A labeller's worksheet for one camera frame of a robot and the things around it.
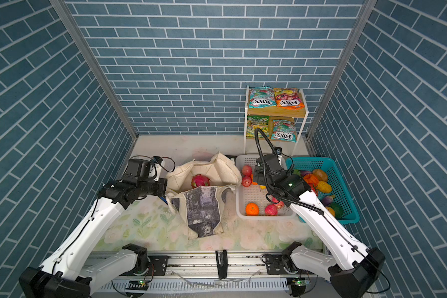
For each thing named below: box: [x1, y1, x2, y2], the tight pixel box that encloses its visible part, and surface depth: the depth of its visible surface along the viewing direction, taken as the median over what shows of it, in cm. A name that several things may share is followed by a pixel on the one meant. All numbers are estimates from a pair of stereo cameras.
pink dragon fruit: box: [191, 173, 211, 189], surface depth 91 cm
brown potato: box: [312, 168, 328, 182], surface depth 98 cm
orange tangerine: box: [245, 202, 260, 217], surface depth 86 cm
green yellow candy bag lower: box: [246, 115, 270, 139], surface depth 104 cm
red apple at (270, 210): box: [264, 203, 278, 217], surface depth 86 cm
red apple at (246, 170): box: [241, 165, 253, 176], surface depth 101 cm
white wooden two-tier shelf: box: [243, 85, 310, 157], surface depth 89 cm
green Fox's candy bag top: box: [248, 86, 277, 109], surface depth 90 cm
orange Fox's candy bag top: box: [273, 88, 305, 110], surface depth 90 cm
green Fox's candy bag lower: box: [270, 119, 297, 143], surface depth 101 cm
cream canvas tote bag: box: [165, 151, 242, 240], surface depth 80 cm
